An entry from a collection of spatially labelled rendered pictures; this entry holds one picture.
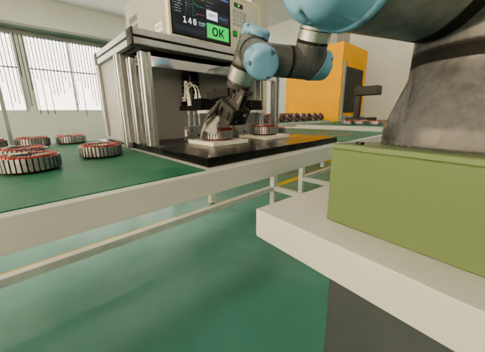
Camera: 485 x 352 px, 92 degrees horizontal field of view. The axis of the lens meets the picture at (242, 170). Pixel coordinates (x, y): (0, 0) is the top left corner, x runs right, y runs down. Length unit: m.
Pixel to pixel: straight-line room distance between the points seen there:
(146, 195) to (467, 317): 0.41
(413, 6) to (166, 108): 0.87
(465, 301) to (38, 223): 0.45
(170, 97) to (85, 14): 6.65
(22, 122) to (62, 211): 6.66
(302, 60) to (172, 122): 0.59
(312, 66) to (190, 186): 0.40
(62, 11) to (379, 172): 7.43
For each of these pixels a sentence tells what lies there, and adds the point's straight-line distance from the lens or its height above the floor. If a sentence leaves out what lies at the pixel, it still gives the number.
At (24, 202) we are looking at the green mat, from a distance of 0.46.
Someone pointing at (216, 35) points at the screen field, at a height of 1.16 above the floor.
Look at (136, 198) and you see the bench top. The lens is 0.44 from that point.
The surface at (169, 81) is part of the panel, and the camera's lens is 1.03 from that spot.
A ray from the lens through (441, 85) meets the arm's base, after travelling 0.30.
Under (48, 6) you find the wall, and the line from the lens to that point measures 7.48.
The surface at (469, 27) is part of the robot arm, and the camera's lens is 0.31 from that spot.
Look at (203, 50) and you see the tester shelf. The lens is 0.95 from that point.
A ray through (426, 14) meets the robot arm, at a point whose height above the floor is 0.95.
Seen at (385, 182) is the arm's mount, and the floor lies 0.80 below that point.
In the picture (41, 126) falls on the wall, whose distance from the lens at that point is 7.08.
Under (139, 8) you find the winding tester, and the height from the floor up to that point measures 1.27.
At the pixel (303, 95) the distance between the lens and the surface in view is 4.73.
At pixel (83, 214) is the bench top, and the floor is 0.73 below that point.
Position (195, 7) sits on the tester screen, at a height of 1.23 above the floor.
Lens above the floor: 0.87
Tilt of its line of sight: 14 degrees down
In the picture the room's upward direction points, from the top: 1 degrees counter-clockwise
